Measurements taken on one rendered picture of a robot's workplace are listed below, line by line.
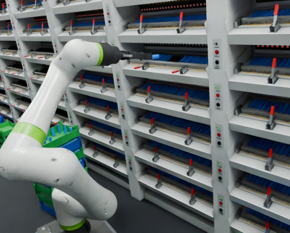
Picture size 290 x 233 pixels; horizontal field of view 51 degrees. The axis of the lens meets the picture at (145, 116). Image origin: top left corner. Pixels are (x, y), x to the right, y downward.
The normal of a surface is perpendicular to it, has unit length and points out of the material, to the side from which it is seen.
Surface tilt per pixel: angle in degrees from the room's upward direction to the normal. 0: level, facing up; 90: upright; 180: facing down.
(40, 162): 44
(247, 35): 109
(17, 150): 21
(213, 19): 90
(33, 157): 34
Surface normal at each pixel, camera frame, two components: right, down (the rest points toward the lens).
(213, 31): -0.72, 0.32
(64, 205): -0.26, 0.35
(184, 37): -0.65, 0.60
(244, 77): -0.33, -0.78
